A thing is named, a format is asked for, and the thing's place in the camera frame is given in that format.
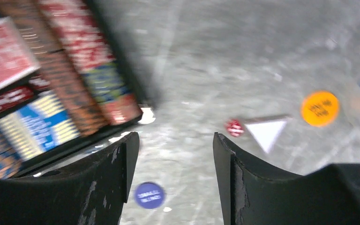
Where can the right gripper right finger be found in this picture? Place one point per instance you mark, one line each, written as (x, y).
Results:
(254, 192)

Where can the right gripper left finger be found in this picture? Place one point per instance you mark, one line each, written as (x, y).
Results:
(90, 191)

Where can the blue small blind button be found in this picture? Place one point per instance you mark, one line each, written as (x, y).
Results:
(149, 195)

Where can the blue Texas Hold'em card deck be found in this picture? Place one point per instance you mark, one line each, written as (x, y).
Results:
(38, 127)

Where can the orange big blind button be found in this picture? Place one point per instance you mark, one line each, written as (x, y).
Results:
(320, 108)

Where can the white triangle piece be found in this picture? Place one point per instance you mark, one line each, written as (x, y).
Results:
(266, 130)

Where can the red dice pair in case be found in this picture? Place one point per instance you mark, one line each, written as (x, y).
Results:
(14, 97)

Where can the red playing card deck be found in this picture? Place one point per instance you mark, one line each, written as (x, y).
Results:
(16, 59)

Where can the black poker chip case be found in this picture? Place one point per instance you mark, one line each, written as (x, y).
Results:
(40, 86)

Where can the red white chip stack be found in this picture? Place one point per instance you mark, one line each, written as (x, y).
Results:
(85, 44)

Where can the brown orange chip stack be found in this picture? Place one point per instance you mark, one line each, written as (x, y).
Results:
(56, 68)

